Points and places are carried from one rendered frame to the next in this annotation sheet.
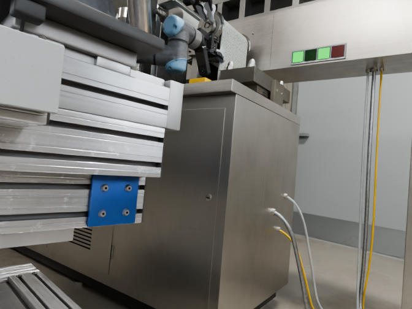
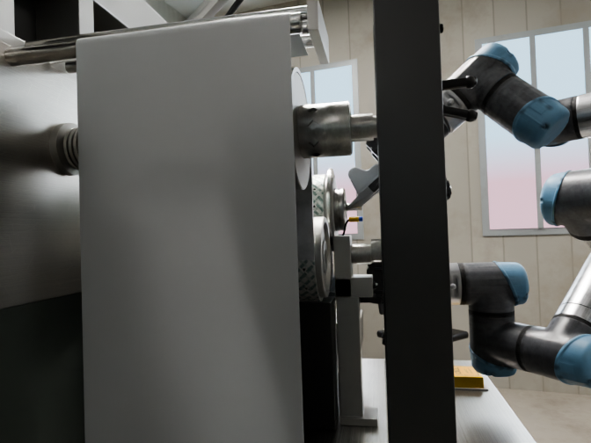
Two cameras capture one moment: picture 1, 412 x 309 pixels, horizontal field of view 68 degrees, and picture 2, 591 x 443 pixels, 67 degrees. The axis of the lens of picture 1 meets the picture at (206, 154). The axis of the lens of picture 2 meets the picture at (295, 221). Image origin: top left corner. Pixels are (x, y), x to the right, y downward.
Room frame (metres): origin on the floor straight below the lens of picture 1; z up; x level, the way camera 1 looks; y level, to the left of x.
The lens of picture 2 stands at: (1.74, 0.72, 1.21)
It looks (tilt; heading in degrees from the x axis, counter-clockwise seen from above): 1 degrees up; 245
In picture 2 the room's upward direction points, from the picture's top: 2 degrees counter-clockwise
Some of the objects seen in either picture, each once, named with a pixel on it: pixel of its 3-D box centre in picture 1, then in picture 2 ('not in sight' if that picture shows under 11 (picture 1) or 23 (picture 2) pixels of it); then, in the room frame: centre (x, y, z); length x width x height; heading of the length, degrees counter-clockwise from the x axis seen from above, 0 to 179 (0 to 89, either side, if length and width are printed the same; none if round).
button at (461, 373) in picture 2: (202, 84); (461, 376); (1.07, 0.03, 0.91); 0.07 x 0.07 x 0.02; 55
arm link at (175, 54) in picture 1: (171, 56); (500, 342); (1.10, 0.16, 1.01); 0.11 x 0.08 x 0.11; 93
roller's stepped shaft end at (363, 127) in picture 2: (159, 12); (376, 127); (1.43, 0.28, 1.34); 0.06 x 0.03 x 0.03; 145
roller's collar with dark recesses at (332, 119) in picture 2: (167, 18); (325, 130); (1.48, 0.25, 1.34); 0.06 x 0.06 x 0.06; 55
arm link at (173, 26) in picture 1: (178, 30); (490, 285); (1.10, 0.14, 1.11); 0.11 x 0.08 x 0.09; 145
